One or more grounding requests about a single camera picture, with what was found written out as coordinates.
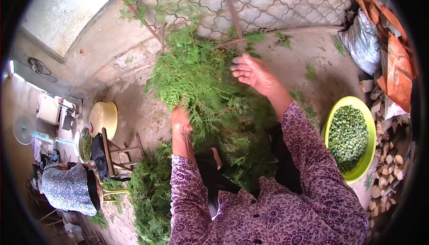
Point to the yellow stool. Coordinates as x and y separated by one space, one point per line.
112 191

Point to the person's right fingers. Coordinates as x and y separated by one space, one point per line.
242 69

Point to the patch of scattered green sprigs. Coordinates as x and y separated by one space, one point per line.
303 106

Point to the heap of green seeds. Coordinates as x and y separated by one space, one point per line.
348 137

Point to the person's legs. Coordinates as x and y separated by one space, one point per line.
288 171

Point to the small green sprig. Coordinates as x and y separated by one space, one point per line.
285 39
310 72
339 45

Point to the metal lattice gate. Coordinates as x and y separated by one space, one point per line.
268 0

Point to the wooden stool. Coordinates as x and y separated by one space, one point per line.
109 154

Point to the white woven sack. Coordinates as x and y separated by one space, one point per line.
363 44

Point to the lime green plastic basin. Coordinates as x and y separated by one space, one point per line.
370 137

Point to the person's left hand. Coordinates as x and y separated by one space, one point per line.
181 121

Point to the bunch of green cypress branches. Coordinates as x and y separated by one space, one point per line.
201 77

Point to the black bag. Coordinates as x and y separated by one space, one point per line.
100 156

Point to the person's right hand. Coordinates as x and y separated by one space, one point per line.
261 76

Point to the pile of chopped firewood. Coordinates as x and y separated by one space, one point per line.
388 164

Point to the white appliance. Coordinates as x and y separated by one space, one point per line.
48 109

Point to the pile of cut cypress sprigs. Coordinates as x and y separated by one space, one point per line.
150 191

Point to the metal bowl of green seeds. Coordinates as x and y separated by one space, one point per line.
85 144

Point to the orange plastic sheet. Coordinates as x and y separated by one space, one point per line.
398 70

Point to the person's body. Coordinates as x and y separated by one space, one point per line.
274 218

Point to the yellow round basin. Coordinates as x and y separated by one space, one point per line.
104 119

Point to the white standing fan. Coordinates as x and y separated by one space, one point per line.
24 129

